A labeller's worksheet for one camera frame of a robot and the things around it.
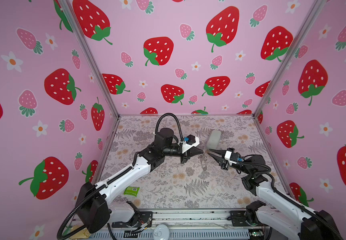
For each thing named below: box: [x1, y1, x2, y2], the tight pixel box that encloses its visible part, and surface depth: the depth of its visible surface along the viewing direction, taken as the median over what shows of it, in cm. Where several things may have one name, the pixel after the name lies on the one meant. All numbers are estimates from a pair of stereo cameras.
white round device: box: [153, 224, 170, 240], surface depth 67 cm
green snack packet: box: [123, 186, 140, 197], surface depth 85 cm
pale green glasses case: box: [207, 130, 222, 150], surface depth 103 cm
